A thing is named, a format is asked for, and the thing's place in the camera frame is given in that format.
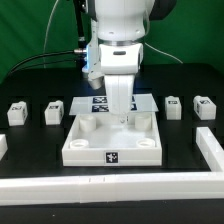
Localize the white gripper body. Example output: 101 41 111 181
99 43 143 75

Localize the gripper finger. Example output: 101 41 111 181
119 75 135 123
104 75 120 115

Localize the white square tabletop part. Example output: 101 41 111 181
62 112 162 166

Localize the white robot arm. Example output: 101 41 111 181
85 0 177 116

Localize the white sheet with AprilTags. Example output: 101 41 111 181
69 94 158 115

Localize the white block left edge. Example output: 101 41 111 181
0 134 8 160

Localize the white L-shaped obstacle fence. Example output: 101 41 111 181
0 127 224 206

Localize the grey cable right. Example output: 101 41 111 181
143 42 184 65

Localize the grey cable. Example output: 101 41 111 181
143 42 184 65
42 0 61 69

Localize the grey cable left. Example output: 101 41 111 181
42 0 61 69

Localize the black cable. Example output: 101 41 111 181
6 48 88 77

